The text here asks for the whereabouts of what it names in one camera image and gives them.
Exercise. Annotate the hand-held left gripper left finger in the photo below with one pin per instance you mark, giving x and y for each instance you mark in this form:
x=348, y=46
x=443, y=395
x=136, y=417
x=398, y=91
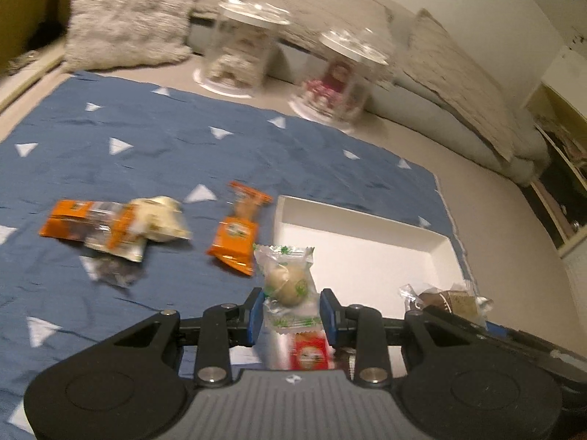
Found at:
x=257, y=316

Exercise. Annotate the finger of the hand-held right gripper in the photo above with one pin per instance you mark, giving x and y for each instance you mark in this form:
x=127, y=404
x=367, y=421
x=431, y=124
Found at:
x=527, y=346

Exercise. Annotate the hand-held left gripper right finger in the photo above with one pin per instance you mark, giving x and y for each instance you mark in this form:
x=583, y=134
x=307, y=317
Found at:
x=328, y=318

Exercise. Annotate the red snack packet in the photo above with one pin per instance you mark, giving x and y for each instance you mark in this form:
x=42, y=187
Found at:
x=309, y=353

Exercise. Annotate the clear round candy packet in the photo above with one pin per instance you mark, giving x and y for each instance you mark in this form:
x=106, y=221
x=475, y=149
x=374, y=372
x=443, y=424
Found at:
x=286, y=284

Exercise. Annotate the white cardboard box tray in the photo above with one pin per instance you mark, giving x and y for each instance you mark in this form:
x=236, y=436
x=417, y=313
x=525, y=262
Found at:
x=367, y=256

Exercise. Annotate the orange biscuit stick packet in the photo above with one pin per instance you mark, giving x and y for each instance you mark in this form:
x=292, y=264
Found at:
x=234, y=238

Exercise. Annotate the dark brownie packet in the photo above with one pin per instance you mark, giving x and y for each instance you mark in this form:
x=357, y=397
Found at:
x=449, y=302

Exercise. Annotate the cream pastry packet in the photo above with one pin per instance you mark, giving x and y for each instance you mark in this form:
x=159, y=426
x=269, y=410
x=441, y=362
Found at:
x=160, y=217

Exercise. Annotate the orange and clear snack packet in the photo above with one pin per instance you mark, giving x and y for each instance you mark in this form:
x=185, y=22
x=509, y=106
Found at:
x=121, y=236

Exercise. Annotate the long orange snack packet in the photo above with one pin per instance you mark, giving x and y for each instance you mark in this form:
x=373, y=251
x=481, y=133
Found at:
x=64, y=220

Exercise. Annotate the blue mat with white triangles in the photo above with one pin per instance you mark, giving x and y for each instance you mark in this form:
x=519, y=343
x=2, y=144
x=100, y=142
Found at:
x=183, y=146

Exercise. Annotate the wooden shelf with clutter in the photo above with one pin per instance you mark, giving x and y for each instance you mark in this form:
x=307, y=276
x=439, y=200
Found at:
x=564, y=156

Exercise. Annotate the folded grey duvet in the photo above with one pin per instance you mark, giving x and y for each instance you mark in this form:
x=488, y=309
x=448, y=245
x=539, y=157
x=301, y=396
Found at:
x=458, y=146

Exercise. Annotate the clear case with pink doll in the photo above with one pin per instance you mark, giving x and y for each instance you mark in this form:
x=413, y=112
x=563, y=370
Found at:
x=341, y=82

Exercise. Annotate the clear case with white doll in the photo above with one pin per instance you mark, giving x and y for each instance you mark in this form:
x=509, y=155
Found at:
x=238, y=50

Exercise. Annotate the large grey pillow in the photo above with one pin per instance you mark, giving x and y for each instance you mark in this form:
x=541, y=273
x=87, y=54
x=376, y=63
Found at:
x=458, y=82

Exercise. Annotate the fluffy cream pillow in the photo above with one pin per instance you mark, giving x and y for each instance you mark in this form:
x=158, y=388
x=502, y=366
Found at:
x=128, y=13

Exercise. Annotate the wooden side shelf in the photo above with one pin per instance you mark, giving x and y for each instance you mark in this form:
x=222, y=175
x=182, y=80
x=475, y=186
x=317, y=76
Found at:
x=27, y=18

